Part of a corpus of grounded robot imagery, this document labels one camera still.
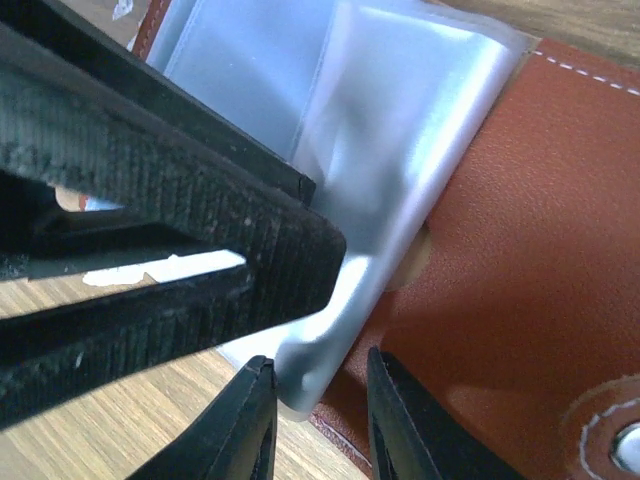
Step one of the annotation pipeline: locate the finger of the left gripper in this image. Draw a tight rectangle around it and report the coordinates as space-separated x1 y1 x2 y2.
1 1 346 428

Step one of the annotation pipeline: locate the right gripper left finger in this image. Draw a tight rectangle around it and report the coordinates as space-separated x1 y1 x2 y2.
130 356 277 479

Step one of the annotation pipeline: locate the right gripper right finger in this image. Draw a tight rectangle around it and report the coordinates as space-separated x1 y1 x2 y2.
367 347 522 480

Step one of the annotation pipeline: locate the brown leather card holder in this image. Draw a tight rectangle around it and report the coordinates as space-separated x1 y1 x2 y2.
134 1 639 479

